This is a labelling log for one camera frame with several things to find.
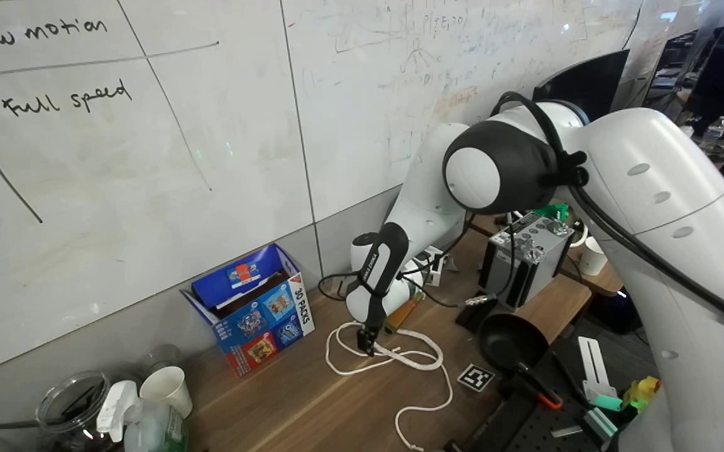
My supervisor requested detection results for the white plastic bottle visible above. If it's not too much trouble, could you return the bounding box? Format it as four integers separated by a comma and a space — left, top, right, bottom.
702, 113, 724, 156

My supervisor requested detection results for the white product box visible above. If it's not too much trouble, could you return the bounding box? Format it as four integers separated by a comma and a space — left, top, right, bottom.
401, 244, 450, 290

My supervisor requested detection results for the blue snack variety box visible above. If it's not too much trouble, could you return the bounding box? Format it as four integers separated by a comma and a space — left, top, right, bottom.
178, 240, 320, 379

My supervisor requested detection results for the thick short white rope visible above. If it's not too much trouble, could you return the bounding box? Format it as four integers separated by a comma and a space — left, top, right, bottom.
321, 318, 450, 379

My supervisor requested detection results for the green plastic part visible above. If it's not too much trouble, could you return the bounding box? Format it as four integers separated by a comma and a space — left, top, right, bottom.
535, 200, 575, 226

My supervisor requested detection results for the black perforated breadboard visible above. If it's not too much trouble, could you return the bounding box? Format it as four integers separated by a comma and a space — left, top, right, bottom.
443, 329, 662, 452

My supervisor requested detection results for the black flat mat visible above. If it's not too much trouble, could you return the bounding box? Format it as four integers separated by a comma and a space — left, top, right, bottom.
452, 290, 501, 330

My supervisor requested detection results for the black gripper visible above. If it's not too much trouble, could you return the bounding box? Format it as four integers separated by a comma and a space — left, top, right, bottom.
355, 305, 387, 359

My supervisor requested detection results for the black white fiducial tag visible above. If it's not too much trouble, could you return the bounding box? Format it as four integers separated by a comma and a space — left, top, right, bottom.
455, 359, 501, 396

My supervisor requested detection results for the white and green tool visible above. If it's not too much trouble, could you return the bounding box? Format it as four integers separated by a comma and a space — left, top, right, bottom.
575, 333, 622, 403

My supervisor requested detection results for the yellow green plastic object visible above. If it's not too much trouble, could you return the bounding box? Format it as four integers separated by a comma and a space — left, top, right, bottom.
624, 373, 663, 413

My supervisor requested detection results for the grey appliance with foil knobs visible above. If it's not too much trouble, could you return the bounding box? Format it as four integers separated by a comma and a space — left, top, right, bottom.
475, 210, 579, 312

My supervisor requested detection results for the teal plastic block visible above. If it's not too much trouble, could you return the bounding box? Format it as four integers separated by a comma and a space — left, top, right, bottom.
585, 392, 625, 416
580, 410, 622, 443

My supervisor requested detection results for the grey metal bar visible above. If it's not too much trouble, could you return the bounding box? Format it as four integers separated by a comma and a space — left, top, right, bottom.
548, 422, 588, 441

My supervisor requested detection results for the clear glass jar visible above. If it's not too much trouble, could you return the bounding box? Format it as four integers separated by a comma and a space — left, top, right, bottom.
33, 368, 116, 452

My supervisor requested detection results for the black round pan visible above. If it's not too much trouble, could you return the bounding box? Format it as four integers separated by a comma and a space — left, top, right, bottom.
475, 312, 551, 377

